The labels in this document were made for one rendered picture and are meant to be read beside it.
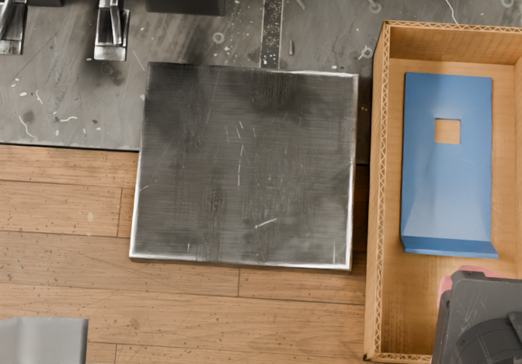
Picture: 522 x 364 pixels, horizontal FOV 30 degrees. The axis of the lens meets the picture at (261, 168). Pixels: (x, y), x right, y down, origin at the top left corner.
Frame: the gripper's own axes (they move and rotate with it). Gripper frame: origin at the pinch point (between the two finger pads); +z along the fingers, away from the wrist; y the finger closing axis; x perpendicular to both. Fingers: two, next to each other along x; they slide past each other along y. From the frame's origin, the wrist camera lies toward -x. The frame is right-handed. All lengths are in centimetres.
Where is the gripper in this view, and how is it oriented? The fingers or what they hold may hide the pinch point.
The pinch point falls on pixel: (469, 295)
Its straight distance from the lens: 67.6
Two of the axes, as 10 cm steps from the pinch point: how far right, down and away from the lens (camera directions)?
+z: 0.2, -3.1, 9.5
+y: 0.7, -9.5, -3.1
